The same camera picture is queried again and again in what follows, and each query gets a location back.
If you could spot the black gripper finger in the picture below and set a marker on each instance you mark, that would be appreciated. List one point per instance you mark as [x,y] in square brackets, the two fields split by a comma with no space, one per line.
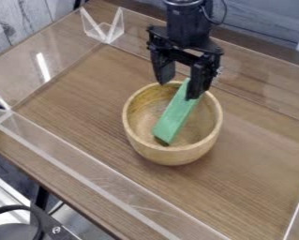
[163,67]
[200,78]

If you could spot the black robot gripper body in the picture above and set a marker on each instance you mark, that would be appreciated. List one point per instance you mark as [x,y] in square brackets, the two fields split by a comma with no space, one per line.
[183,39]

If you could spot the green rectangular block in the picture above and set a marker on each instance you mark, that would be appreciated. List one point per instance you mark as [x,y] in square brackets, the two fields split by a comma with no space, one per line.
[175,115]

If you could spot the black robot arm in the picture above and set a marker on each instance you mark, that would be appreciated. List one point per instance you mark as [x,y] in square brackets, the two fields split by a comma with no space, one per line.
[188,1]

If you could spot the light wooden bowl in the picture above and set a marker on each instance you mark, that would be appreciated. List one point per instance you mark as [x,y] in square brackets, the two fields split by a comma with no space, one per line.
[197,136]

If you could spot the black table leg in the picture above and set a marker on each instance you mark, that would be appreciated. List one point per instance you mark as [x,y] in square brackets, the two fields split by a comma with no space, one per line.
[41,198]

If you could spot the clear acrylic tray enclosure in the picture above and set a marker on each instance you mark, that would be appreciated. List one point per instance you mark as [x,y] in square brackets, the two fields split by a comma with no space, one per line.
[79,104]

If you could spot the black metal bracket with screw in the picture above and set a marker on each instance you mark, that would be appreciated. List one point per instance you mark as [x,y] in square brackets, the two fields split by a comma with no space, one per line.
[53,230]

